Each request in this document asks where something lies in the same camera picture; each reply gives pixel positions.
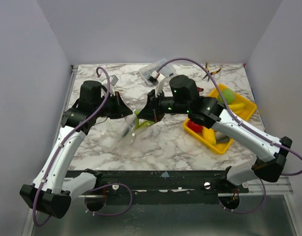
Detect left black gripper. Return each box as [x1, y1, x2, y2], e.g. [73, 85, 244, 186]
[93, 91, 133, 119]

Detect toy celery stalk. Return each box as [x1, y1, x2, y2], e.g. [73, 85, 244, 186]
[129, 110, 154, 133]

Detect clear zip top bag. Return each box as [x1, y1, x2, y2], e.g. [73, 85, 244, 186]
[102, 109, 154, 150]

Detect green toy scallion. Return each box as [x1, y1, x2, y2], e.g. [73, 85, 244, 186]
[120, 127, 131, 137]

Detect yellow toy banana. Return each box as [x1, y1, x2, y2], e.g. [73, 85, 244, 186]
[228, 103, 246, 115]

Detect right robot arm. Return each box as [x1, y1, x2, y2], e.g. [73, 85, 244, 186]
[138, 75, 292, 193]

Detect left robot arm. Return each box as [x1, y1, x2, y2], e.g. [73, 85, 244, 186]
[20, 81, 133, 219]

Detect clear plastic organizer box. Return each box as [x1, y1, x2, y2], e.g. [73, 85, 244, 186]
[138, 59, 176, 86]

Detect red toy apple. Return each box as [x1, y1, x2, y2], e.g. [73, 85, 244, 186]
[187, 120, 203, 133]

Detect yellow toy lemon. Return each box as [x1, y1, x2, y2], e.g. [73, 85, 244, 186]
[202, 127, 216, 145]

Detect yellow black pliers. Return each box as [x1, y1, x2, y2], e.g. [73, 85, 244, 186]
[202, 61, 223, 81]

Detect yellow plastic tray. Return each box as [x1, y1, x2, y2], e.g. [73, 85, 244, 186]
[182, 92, 257, 154]

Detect green toy cabbage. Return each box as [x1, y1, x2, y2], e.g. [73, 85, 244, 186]
[221, 88, 236, 105]

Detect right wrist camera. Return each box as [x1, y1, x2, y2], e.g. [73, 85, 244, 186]
[149, 71, 165, 97]

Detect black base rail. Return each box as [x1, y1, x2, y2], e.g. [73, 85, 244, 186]
[84, 171, 249, 205]

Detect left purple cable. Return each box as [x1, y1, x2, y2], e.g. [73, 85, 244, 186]
[32, 66, 134, 227]

